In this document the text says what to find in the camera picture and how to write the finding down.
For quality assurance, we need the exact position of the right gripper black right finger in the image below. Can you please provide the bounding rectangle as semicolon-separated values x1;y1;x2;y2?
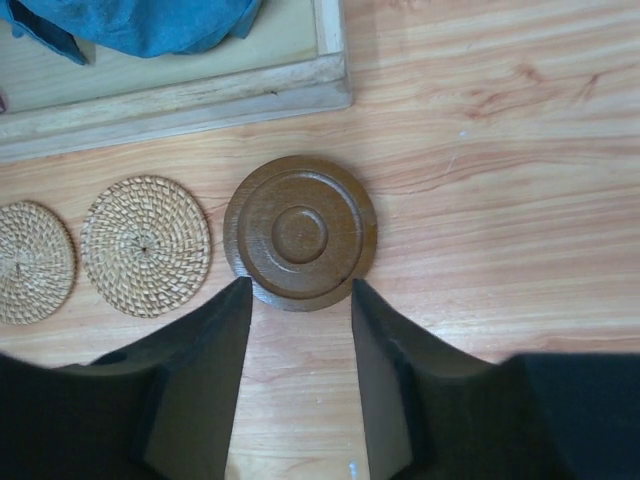
351;280;639;479

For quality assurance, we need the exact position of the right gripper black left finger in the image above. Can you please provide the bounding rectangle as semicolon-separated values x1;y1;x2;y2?
1;277;252;479

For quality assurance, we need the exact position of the woven rattan coaster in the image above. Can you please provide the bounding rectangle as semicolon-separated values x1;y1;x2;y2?
80;175;213;318
1;201;77;325

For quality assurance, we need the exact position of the brown wooden coaster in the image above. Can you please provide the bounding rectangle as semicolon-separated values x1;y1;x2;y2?
223;155;378;312

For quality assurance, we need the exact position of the wooden clothes rack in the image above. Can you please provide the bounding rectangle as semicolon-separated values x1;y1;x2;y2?
1;1;352;163

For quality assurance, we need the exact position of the blue crumpled cloth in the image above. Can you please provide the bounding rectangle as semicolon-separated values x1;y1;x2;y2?
1;0;262;65

